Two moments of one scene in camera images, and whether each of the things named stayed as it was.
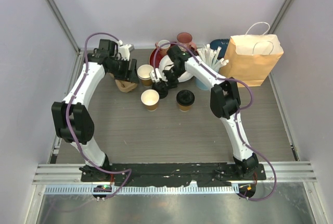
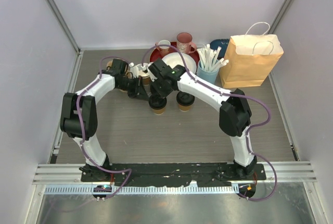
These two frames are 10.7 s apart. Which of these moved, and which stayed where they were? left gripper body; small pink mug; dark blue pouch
Moved: left gripper body
Stayed: dark blue pouch; small pink mug
